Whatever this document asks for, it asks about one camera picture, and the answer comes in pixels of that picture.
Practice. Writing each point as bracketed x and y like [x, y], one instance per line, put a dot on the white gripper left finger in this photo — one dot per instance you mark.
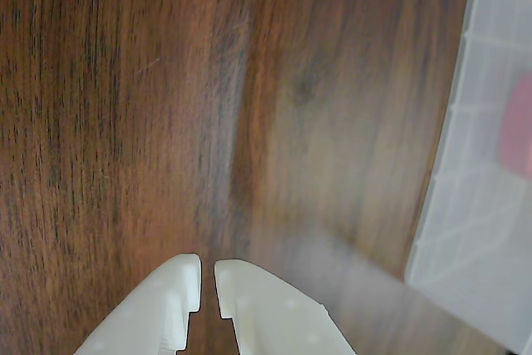
[162, 305]

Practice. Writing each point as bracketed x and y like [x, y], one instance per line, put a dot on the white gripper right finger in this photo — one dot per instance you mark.
[274, 317]

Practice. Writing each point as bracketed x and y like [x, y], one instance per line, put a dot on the red tape roll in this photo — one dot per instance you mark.
[519, 130]

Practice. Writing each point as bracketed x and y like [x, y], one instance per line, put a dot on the clear plastic storage box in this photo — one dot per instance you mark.
[469, 205]

